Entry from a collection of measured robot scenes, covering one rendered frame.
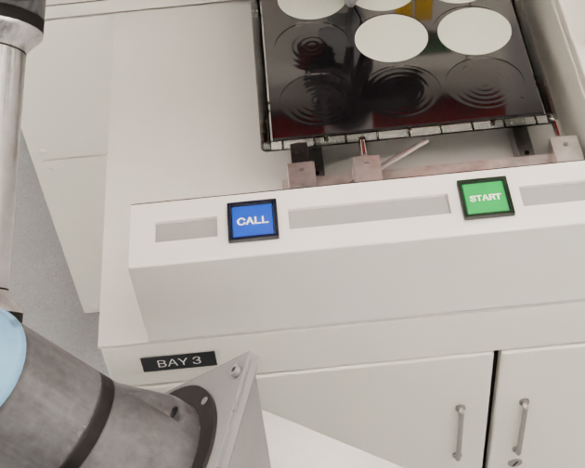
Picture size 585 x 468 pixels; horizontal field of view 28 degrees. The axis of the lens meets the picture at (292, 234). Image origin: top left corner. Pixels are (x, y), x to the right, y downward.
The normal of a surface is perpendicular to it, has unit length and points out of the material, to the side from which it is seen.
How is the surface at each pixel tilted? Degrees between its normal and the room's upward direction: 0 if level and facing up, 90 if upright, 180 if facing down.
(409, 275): 90
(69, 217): 90
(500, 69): 0
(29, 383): 46
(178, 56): 0
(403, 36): 0
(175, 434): 28
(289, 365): 90
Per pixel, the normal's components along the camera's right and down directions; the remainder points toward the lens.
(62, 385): 0.65, -0.42
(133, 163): -0.07, -0.65
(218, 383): -0.74, -0.55
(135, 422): 0.40, -0.58
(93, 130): 0.07, 0.75
